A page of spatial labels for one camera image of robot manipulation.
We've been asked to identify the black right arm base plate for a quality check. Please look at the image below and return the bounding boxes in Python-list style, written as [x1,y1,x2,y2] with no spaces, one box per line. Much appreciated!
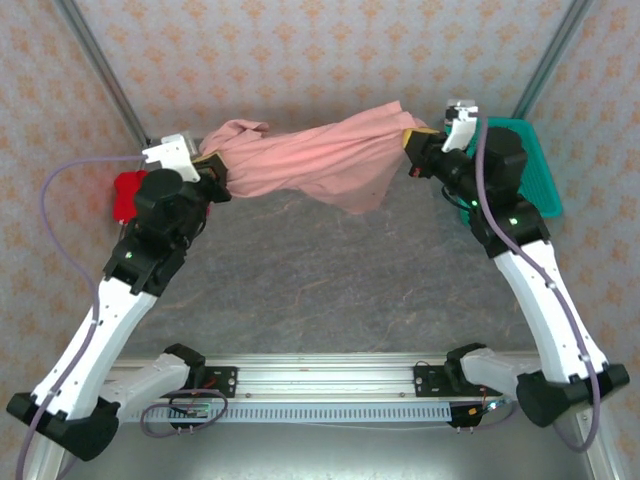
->
[413,364,464,400]

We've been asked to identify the aluminium frame post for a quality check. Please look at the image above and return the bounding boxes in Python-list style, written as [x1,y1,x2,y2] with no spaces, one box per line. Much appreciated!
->
[513,0,597,120]
[52,0,152,154]

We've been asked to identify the grey metal sheet panel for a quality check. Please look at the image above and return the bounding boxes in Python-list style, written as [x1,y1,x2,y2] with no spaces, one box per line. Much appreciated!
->
[59,422,601,480]

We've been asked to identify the pink printed t-shirt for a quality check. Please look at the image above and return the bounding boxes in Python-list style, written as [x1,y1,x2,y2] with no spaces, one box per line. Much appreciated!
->
[198,100,431,216]

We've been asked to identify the slotted grey cable duct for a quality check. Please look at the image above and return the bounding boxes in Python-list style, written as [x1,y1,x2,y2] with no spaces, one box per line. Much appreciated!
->
[117,403,454,425]

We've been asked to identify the aluminium base beam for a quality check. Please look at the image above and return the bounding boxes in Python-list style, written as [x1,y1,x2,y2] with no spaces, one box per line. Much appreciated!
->
[104,352,551,402]

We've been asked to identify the teal plastic mesh basket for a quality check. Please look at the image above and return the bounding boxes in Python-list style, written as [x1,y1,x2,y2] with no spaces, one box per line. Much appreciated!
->
[442,115,565,226]

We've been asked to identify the folded red t-shirt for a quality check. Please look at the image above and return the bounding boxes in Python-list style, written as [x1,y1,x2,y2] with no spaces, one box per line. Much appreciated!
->
[110,169,151,225]

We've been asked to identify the small green circuit board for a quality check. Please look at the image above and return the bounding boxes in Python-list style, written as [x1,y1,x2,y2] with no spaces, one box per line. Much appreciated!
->
[469,398,506,416]
[169,402,211,419]

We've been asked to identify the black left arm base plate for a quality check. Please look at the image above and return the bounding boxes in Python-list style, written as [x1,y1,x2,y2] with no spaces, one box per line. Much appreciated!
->
[197,366,239,400]

